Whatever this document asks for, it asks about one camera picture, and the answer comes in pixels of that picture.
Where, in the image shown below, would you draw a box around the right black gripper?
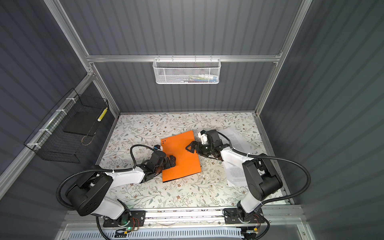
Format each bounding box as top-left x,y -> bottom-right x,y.
186,141 -> 214,157

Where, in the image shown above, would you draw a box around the orange folder black inside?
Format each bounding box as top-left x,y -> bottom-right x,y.
161,131 -> 202,183

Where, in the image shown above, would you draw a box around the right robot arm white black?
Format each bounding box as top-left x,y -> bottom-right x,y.
186,130 -> 283,222

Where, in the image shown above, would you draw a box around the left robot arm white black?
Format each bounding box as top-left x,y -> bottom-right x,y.
65,150 -> 177,226

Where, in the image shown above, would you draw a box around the floral table mat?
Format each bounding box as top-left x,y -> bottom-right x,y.
99,113 -> 266,209

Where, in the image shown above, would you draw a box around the pens in white basket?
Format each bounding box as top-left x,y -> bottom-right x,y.
179,74 -> 219,83

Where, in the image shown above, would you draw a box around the yellow marker pen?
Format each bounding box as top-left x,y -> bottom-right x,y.
97,107 -> 109,122

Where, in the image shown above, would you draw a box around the black pad in basket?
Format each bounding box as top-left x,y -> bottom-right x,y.
63,112 -> 101,137

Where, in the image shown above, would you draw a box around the white vented cover strip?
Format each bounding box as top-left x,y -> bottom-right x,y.
65,227 -> 244,240

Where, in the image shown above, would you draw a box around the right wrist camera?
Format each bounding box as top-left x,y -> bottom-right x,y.
198,131 -> 208,145

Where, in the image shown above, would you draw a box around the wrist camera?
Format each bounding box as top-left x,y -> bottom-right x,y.
154,145 -> 163,151
198,131 -> 208,145

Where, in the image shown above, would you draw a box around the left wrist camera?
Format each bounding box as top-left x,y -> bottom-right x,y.
154,145 -> 163,151

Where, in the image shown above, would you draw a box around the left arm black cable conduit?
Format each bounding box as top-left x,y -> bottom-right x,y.
55,143 -> 157,211

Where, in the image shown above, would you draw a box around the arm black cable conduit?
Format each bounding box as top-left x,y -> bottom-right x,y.
215,130 -> 312,206
55,143 -> 157,211

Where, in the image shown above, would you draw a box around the white wire mesh basket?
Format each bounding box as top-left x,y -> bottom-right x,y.
153,59 -> 222,85

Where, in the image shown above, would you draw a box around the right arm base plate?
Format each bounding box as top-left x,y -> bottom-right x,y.
222,208 -> 266,225

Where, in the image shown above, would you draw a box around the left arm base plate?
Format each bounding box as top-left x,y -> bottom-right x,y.
103,211 -> 147,228

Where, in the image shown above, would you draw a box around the black wire mesh basket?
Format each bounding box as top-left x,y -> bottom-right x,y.
24,91 -> 109,164

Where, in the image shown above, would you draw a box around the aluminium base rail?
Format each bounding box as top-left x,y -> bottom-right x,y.
59,205 -> 308,231

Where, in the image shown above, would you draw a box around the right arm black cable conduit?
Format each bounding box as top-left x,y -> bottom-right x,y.
215,130 -> 312,206

